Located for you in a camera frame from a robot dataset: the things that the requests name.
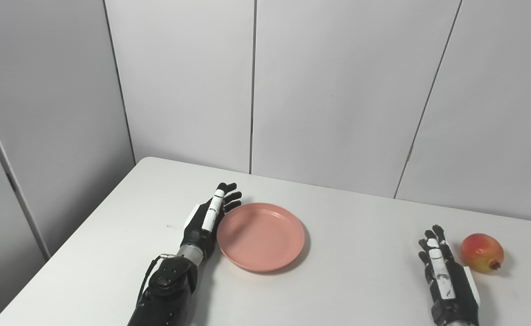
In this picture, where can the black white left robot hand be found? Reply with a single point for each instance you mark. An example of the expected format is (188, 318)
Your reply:
(199, 231)

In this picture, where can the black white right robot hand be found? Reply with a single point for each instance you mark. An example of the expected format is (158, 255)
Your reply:
(451, 285)

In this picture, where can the red yellow pomegranate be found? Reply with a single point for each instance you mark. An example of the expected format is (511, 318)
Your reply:
(480, 251)

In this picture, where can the pink round plate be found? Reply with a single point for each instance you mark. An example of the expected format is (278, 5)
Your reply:
(260, 236)

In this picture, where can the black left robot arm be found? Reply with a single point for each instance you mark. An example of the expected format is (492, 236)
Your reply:
(170, 285)

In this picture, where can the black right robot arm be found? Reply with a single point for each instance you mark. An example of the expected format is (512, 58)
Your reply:
(460, 323)

